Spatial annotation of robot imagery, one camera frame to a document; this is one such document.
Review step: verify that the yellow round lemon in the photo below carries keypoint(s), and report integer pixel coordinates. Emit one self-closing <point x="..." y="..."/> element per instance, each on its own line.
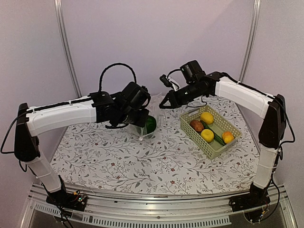
<point x="207" y="135"/>

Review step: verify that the green white bok choy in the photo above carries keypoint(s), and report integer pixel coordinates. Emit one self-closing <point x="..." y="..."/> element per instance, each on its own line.
<point x="150" y="125"/>

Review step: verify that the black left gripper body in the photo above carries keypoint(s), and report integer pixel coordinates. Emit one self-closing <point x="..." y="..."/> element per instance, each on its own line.
<point x="130" y="118"/>

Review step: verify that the brown potato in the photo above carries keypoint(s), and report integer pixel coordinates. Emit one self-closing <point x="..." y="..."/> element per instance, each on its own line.
<point x="197" y="125"/>

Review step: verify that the orange yellow mango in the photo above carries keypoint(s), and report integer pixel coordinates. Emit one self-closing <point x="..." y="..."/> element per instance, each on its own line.
<point x="227" y="137"/>

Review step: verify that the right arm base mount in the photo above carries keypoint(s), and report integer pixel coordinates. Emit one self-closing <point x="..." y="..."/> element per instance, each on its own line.
<point x="257" y="201"/>

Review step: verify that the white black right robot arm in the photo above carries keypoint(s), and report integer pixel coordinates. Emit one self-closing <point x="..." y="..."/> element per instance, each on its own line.
<point x="268" y="107"/>

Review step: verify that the left aluminium corner post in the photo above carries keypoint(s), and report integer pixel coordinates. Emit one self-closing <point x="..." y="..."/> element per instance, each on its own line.
<point x="66" y="48"/>

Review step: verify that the right aluminium corner post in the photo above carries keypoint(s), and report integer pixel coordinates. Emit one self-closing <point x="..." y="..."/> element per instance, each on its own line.
<point x="251" y="39"/>

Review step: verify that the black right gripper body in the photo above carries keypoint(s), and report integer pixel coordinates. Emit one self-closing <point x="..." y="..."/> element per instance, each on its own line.
<point x="193" y="93"/>

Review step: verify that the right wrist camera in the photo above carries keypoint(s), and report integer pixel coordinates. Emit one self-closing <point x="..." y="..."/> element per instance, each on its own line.
<point x="165" y="81"/>

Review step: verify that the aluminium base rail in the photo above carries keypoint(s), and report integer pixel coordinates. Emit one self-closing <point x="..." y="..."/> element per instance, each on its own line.
<point x="113" y="209"/>

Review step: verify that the green cucumber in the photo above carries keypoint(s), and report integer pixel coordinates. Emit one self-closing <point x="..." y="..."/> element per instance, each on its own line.
<point x="216" y="137"/>

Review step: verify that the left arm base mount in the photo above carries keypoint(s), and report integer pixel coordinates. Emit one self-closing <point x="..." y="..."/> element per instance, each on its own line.
<point x="62" y="198"/>

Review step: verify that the clear zip top bag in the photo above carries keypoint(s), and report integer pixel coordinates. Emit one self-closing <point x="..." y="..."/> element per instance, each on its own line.
<point x="155" y="118"/>

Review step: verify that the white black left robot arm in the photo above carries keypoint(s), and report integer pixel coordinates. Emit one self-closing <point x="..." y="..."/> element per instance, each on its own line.
<point x="33" y="121"/>

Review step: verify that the floral patterned table mat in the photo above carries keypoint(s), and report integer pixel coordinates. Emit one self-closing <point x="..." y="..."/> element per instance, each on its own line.
<point x="167" y="163"/>

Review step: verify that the beige perforated plastic basket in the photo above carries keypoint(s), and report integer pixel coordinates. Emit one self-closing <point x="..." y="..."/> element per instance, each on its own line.
<point x="219" y="126"/>

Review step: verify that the aluminium corner post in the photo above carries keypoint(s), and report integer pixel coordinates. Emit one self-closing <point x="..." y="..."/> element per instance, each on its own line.
<point x="66" y="48"/>
<point x="251" y="39"/>

